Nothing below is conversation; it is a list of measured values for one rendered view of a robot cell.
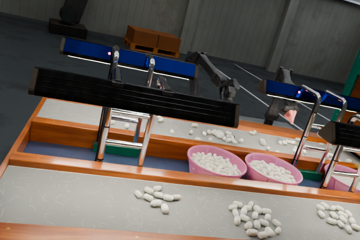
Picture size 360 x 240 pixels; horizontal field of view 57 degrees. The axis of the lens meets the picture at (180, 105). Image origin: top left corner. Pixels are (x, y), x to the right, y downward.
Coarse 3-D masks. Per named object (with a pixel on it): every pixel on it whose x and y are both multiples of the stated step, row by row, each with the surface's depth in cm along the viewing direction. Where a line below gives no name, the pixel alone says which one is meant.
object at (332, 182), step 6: (324, 168) 167; (336, 168) 175; (342, 168) 175; (348, 168) 175; (330, 180) 161; (336, 180) 156; (330, 186) 161; (336, 186) 157; (342, 186) 155; (348, 186) 152; (354, 192) 153
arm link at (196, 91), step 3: (195, 60) 213; (195, 63) 214; (198, 63) 215; (198, 66) 216; (198, 69) 216; (198, 72) 216; (198, 75) 216; (198, 78) 216; (192, 81) 214; (195, 81) 213; (198, 81) 215; (192, 84) 214; (195, 84) 213; (198, 84) 215; (192, 87) 214; (195, 87) 213; (198, 87) 215; (192, 90) 214; (195, 90) 213; (198, 90) 215; (192, 93) 214; (195, 93) 212; (198, 93) 214
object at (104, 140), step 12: (120, 72) 104; (120, 84) 96; (156, 84) 115; (108, 108) 114; (108, 120) 116; (108, 132) 118; (144, 132) 121; (108, 144) 119; (120, 144) 120; (132, 144) 121; (144, 144) 122; (96, 156) 121; (144, 156) 123
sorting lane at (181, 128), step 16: (48, 112) 156; (64, 112) 160; (80, 112) 165; (96, 112) 170; (144, 128) 166; (160, 128) 171; (176, 128) 177; (192, 128) 183; (208, 128) 189; (224, 128) 196; (224, 144) 172; (240, 144) 177; (256, 144) 183; (272, 144) 189; (288, 144) 196; (352, 160) 197
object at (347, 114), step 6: (354, 66) 215; (354, 72) 214; (348, 78) 219; (354, 78) 214; (348, 84) 218; (354, 84) 214; (348, 90) 217; (354, 90) 214; (354, 96) 213; (336, 114) 223; (348, 114) 215; (354, 114) 210; (342, 120) 219
